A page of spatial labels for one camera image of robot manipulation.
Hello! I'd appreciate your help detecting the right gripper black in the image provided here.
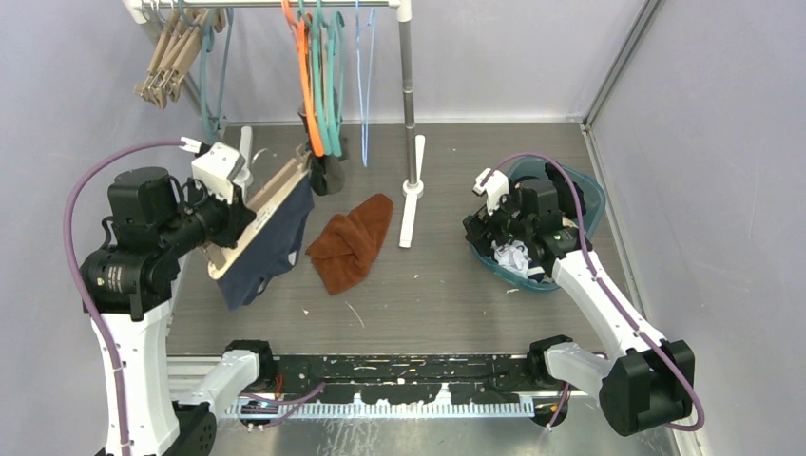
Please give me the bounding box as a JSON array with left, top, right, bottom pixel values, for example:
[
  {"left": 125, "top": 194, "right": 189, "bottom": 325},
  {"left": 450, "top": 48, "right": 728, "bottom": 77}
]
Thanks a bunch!
[{"left": 463, "top": 184, "right": 534, "bottom": 257}]

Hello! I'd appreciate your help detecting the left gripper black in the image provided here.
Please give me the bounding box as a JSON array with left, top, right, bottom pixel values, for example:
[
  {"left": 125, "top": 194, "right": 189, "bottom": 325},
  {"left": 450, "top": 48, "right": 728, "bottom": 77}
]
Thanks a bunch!
[{"left": 158, "top": 174, "right": 255, "bottom": 257}]

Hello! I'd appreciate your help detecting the navy underwear cream waistband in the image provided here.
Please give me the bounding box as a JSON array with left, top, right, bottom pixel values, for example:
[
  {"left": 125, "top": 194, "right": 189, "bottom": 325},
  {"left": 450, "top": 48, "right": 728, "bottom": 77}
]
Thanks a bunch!
[{"left": 216, "top": 177, "right": 315, "bottom": 311}]

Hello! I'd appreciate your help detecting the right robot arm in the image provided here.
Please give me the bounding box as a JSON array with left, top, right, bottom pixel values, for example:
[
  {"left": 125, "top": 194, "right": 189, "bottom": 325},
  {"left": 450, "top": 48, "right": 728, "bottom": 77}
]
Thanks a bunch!
[{"left": 463, "top": 169, "right": 700, "bottom": 436}]

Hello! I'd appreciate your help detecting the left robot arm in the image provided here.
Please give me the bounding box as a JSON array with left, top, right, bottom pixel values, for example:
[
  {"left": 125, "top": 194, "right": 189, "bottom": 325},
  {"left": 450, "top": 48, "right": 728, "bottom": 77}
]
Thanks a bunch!
[{"left": 81, "top": 166, "right": 278, "bottom": 455}]

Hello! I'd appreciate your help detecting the teal hanger left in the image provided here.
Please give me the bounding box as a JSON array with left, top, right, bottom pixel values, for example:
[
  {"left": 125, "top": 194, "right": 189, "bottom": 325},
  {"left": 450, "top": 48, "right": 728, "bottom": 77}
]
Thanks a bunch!
[{"left": 177, "top": 0, "right": 236, "bottom": 143}]

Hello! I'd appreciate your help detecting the teal hanger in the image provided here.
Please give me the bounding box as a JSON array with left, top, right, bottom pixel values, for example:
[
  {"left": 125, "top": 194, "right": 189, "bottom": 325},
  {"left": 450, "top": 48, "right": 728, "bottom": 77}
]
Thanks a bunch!
[
  {"left": 297, "top": 1, "right": 334, "bottom": 156},
  {"left": 177, "top": 0, "right": 236, "bottom": 143},
  {"left": 316, "top": 1, "right": 345, "bottom": 157}
]

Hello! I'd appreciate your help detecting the orange hanger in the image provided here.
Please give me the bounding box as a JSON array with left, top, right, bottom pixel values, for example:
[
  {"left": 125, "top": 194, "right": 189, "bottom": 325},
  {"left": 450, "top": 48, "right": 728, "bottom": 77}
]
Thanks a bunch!
[{"left": 280, "top": 0, "right": 325, "bottom": 158}]

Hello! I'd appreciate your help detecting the teal hanger right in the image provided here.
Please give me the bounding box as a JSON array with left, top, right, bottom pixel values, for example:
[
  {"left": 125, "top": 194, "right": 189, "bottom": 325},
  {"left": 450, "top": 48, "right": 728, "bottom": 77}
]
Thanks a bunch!
[{"left": 316, "top": 1, "right": 345, "bottom": 157}]

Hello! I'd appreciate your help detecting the teal hanger middle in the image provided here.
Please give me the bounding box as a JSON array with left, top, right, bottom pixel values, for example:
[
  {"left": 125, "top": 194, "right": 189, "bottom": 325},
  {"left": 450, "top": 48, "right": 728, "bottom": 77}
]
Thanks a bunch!
[{"left": 297, "top": 1, "right": 334, "bottom": 156}]

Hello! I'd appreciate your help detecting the white black printed garment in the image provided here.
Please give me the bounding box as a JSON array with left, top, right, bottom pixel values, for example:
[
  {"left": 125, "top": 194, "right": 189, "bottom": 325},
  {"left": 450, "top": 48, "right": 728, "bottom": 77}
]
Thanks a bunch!
[{"left": 491, "top": 240, "right": 531, "bottom": 278}]

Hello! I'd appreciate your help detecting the teal laundry basket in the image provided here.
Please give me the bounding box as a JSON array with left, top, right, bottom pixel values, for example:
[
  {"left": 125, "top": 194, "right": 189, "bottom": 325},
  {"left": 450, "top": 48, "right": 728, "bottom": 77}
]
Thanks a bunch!
[{"left": 470, "top": 157, "right": 606, "bottom": 293}]

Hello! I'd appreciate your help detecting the brown towel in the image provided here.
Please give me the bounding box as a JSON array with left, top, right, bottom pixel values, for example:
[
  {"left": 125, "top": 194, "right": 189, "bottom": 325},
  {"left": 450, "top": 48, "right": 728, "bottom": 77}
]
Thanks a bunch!
[{"left": 306, "top": 194, "right": 393, "bottom": 295}]

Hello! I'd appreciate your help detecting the beige wooden hangers bunch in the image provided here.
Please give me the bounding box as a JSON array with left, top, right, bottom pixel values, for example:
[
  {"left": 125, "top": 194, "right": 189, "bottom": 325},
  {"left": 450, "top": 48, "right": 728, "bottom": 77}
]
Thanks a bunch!
[{"left": 134, "top": 7, "right": 229, "bottom": 109}]

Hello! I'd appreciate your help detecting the white garment rack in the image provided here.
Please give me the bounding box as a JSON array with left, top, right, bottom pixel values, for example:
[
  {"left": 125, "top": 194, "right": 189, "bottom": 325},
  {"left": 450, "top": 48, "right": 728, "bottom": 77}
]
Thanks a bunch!
[{"left": 122, "top": 1, "right": 426, "bottom": 249}]

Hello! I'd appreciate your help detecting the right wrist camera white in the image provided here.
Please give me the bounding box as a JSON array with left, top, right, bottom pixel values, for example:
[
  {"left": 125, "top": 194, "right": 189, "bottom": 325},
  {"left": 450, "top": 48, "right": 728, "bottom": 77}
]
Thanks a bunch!
[{"left": 472, "top": 168, "right": 509, "bottom": 215}]

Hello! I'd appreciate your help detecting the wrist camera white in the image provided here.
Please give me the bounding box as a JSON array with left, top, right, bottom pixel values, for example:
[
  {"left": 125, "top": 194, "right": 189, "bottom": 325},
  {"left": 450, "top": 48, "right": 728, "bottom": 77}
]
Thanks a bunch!
[
  {"left": 472, "top": 168, "right": 509, "bottom": 215},
  {"left": 191, "top": 142, "right": 253, "bottom": 204}
]

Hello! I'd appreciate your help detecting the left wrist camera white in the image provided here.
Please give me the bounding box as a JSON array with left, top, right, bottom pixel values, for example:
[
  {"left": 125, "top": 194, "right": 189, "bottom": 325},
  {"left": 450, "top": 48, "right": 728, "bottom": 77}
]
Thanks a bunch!
[{"left": 191, "top": 142, "right": 253, "bottom": 204}]

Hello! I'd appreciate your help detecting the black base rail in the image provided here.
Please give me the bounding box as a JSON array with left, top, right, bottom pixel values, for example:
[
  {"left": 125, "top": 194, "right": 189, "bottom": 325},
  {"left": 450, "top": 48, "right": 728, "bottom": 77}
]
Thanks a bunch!
[{"left": 245, "top": 354, "right": 563, "bottom": 405}]

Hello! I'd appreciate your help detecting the light blue wire hanger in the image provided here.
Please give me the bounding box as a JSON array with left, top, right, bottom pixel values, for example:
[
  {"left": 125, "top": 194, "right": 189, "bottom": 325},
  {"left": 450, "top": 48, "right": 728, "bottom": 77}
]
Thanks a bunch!
[{"left": 355, "top": 1, "right": 376, "bottom": 168}]

